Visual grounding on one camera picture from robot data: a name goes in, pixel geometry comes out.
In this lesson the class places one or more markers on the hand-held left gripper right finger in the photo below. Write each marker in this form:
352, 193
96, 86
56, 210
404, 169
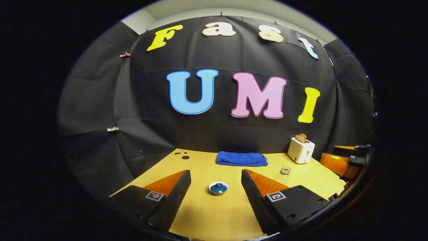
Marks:
255, 201

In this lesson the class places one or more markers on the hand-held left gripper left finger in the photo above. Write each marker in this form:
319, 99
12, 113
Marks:
174, 201

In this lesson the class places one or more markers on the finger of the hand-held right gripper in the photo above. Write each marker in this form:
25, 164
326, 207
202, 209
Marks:
351, 150
337, 164

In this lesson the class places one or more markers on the clear plastic water bottle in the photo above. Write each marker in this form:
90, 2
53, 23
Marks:
283, 174

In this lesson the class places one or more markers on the white and teal teacup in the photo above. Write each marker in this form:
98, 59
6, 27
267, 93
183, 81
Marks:
210, 187

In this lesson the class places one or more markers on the teal teacup lid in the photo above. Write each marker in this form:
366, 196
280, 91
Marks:
218, 188

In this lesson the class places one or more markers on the white toaster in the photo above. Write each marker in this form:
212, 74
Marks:
299, 152

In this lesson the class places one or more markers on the toast slice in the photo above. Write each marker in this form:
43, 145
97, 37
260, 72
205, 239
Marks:
301, 138

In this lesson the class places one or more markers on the blue folded towel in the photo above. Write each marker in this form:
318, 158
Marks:
240, 158

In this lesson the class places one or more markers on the orange backdrop clip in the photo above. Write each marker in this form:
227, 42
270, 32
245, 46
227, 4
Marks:
124, 54

